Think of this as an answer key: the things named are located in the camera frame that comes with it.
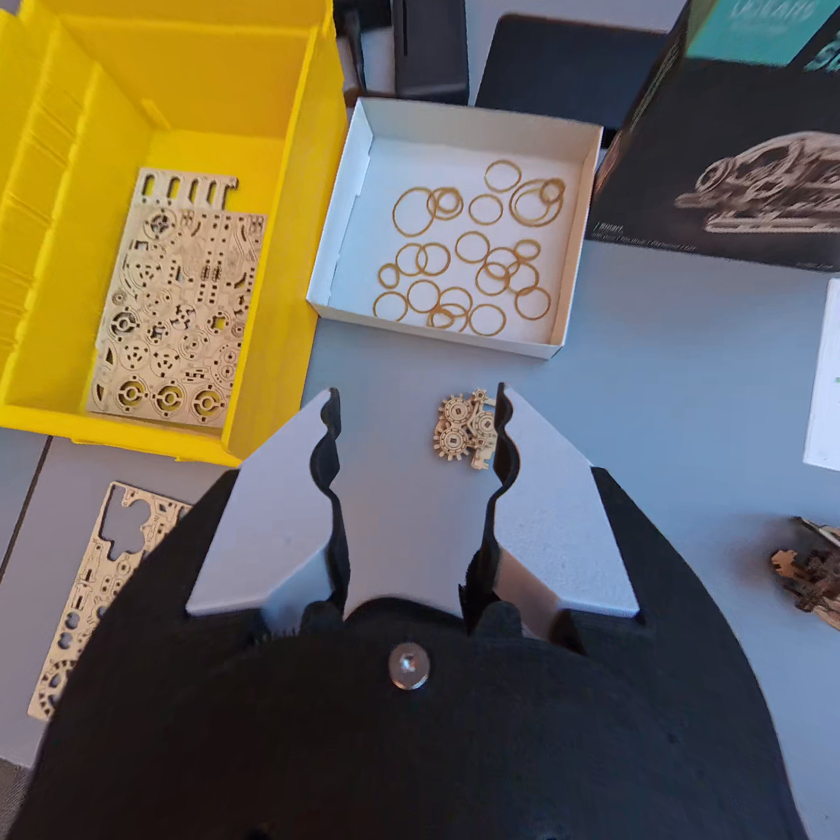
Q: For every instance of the group of tan rubber bands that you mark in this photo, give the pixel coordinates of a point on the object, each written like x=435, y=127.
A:
x=394, y=213

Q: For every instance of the yellow plastic bin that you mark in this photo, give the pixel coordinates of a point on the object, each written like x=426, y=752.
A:
x=197, y=65

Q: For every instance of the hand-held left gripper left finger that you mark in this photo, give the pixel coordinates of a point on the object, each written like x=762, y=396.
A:
x=262, y=525

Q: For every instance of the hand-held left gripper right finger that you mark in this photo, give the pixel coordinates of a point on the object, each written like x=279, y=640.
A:
x=558, y=525

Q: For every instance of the small wooden gear assembly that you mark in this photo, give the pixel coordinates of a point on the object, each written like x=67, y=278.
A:
x=454, y=420

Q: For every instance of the white instruction booklet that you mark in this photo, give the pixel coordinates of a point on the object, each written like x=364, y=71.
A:
x=825, y=394

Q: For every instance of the black chair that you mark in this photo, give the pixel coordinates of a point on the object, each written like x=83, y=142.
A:
x=430, y=52
x=564, y=72

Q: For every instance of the black model kit box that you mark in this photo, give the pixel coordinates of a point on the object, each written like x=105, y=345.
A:
x=722, y=131

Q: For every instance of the wooden laser-cut parts sheet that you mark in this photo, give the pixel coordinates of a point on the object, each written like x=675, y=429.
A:
x=170, y=295
x=79, y=590

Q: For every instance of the white cardboard box tray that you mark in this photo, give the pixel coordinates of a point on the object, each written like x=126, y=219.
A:
x=394, y=164

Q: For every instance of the partly built wooden model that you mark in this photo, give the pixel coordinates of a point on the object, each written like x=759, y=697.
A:
x=814, y=571

